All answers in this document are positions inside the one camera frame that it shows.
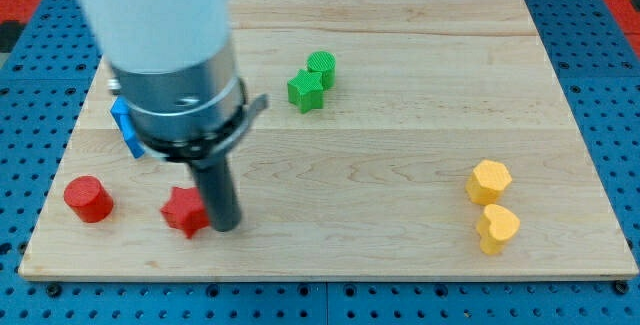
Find wooden board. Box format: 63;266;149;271
19;0;638;282

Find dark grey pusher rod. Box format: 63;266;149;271
188;157;242;232

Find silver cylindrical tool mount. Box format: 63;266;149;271
111;40;269;163

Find red cylinder block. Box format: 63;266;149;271
63;175;114;223

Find green cylinder block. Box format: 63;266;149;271
306;51;336;90

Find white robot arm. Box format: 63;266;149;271
77;0;268;232

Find yellow heart block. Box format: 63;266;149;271
476;204;521;255

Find blue block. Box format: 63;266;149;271
110;97;145;159

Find green star block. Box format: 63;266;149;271
287;69;324;114

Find red star block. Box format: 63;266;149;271
160;187;210;239

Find yellow hexagon block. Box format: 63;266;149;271
465;159;513;205

